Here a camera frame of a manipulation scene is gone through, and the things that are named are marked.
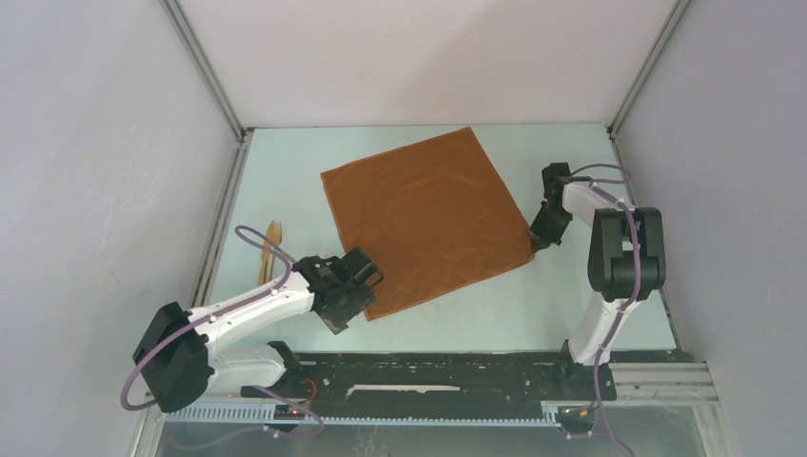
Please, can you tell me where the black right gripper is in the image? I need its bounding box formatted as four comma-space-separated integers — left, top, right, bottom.
527, 201, 572, 253

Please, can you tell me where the orange cloth napkin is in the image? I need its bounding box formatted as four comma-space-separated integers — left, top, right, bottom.
321, 127, 534, 321

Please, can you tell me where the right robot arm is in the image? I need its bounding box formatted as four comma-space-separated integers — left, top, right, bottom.
529, 162, 666, 398

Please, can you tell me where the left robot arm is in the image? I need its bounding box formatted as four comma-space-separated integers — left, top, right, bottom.
132, 248, 384, 413

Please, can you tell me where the wooden fork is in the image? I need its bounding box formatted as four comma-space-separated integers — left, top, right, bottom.
266, 220, 283, 282

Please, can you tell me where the white cable duct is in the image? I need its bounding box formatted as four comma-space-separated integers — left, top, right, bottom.
166, 402, 596, 427

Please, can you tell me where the right aluminium frame post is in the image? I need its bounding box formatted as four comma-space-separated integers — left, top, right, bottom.
607, 0, 695, 139

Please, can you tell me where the aluminium frame post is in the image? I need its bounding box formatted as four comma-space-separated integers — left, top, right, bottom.
159, 0, 246, 142
607, 0, 695, 139

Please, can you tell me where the left aluminium frame post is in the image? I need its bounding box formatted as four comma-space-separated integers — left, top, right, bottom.
159, 0, 246, 142

